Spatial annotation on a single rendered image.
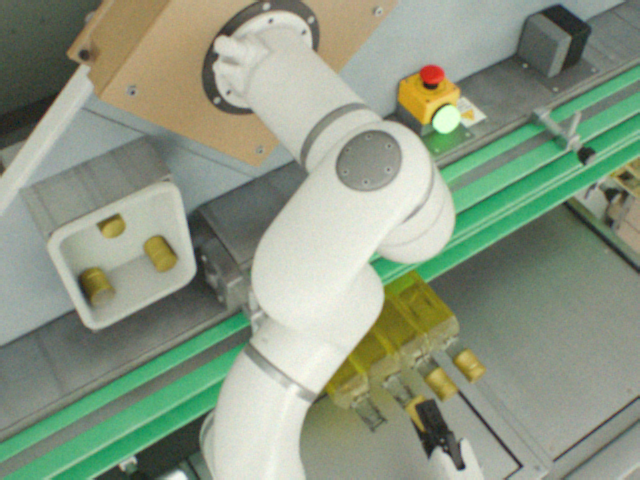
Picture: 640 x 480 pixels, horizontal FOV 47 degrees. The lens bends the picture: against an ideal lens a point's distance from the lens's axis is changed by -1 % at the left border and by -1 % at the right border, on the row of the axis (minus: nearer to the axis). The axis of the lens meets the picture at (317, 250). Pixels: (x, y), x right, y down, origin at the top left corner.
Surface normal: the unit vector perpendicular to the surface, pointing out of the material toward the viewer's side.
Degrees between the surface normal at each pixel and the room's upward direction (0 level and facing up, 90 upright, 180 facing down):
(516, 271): 89
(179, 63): 0
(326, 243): 77
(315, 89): 90
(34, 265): 0
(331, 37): 0
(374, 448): 91
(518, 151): 90
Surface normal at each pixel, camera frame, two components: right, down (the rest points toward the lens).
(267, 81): -0.59, -0.08
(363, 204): -0.18, -0.18
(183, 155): 0.56, 0.68
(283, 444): 0.73, -0.06
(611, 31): 0.01, -0.58
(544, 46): -0.83, 0.44
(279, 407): 0.42, -0.08
